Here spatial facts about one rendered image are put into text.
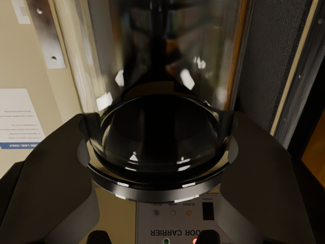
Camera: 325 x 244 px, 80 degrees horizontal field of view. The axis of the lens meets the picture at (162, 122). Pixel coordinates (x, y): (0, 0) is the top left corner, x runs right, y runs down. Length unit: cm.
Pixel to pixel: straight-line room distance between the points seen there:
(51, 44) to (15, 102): 67
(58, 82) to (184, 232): 26
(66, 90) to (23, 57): 55
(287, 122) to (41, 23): 32
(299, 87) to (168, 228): 26
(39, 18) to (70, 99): 9
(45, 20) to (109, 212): 26
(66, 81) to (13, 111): 68
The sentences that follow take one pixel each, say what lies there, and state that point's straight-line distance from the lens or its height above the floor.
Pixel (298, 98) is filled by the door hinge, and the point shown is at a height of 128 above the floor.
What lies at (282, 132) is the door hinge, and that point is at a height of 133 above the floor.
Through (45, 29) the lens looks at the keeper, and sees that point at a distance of 26.
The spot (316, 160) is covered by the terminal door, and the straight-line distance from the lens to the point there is 29.
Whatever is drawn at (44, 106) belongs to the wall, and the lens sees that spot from 86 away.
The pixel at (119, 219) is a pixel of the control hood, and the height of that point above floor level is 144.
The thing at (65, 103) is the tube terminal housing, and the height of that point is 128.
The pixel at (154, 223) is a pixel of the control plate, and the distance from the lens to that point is 32.
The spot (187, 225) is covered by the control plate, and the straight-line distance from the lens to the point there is 32.
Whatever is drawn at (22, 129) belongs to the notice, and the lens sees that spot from 98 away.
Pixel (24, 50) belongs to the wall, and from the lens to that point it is 81.
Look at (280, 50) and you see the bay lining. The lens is 29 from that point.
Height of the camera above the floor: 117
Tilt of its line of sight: 31 degrees up
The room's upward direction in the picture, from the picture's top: 179 degrees clockwise
